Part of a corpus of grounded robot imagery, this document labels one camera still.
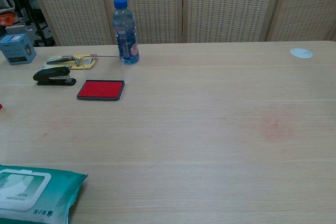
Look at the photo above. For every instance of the red ink pad black case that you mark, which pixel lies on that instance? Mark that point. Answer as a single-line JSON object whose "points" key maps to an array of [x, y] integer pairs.
{"points": [[101, 89]]}

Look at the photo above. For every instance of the clear ink pad lid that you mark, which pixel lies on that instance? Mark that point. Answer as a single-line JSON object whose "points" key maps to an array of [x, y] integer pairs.
{"points": [[105, 69]]}

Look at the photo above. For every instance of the blue capped drink bottle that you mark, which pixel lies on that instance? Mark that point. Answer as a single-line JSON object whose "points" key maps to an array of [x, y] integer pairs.
{"points": [[125, 37]]}

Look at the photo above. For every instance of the razor in yellow blister pack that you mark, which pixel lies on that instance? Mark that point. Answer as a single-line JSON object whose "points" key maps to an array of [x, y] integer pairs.
{"points": [[87, 63]]}

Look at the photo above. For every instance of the woven wooden folding screen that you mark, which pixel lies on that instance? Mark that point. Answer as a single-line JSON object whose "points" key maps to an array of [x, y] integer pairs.
{"points": [[210, 6]]}

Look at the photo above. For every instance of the black stapler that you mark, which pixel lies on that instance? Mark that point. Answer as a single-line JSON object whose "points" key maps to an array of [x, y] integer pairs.
{"points": [[52, 73]]}

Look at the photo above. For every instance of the white round table grommet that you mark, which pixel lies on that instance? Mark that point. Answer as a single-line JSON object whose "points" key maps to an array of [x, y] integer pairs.
{"points": [[301, 53]]}

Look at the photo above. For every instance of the black tripod stand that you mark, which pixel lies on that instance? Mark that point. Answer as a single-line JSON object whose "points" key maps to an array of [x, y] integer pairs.
{"points": [[39, 28]]}

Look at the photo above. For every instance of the blue cardboard box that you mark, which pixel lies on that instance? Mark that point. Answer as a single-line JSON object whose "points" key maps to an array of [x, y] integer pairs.
{"points": [[15, 48]]}

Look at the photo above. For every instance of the green wet wipes pack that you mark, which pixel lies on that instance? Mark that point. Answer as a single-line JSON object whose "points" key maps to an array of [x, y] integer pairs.
{"points": [[39, 195]]}

